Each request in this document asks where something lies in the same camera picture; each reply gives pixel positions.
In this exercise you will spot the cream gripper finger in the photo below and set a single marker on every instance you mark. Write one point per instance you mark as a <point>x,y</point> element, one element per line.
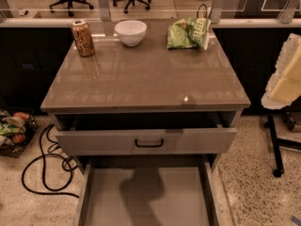
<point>284,85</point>

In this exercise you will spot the orange soda can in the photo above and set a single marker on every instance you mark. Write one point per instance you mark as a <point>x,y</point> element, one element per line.
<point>82,38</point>

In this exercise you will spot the grey drawer cabinet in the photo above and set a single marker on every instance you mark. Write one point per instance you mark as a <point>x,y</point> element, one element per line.
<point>144,87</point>

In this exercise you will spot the grey top drawer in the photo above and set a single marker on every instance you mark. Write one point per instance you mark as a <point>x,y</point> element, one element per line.
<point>122,142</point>

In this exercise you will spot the grey drawer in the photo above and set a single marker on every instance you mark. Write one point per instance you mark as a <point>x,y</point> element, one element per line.
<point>148,190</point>
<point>122,142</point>

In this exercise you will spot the grey middle drawer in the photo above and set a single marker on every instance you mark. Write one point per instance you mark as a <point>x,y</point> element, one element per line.
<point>148,190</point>

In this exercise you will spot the black stand base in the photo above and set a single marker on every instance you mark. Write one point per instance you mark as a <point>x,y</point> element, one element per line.
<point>278,142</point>

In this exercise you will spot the green chip bag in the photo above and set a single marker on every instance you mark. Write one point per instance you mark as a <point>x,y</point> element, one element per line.
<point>189,33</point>

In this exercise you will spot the white bowl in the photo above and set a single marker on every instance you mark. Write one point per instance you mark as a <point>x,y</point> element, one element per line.
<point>131,32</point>

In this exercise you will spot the black drawer handle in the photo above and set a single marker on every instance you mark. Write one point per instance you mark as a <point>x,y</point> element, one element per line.
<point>149,144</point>

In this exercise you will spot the black wire basket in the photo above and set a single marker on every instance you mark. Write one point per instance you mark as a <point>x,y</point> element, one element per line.
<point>17,127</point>

